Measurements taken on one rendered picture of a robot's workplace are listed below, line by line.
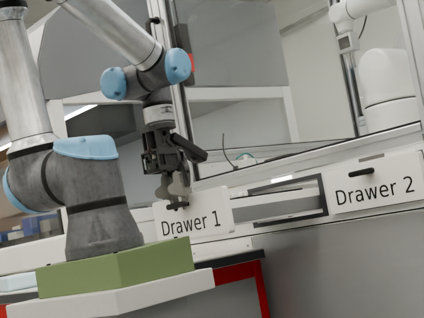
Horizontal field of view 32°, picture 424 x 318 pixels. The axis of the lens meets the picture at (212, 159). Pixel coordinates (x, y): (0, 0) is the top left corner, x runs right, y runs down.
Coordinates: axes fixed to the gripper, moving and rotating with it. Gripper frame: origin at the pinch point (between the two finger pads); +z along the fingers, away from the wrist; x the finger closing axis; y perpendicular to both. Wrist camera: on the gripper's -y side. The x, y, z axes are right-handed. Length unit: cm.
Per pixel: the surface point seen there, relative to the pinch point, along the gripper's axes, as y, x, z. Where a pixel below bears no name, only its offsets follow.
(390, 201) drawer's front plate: -33.4, 36.0, 8.2
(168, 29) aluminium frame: -36, -39, -58
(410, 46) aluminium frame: -35, 48, -26
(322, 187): -35.1, 14.0, 1.6
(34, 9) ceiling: -172, -376, -189
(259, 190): -35.1, -9.7, -1.3
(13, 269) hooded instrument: -10, -124, 9
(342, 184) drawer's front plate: -33.4, 22.4, 1.9
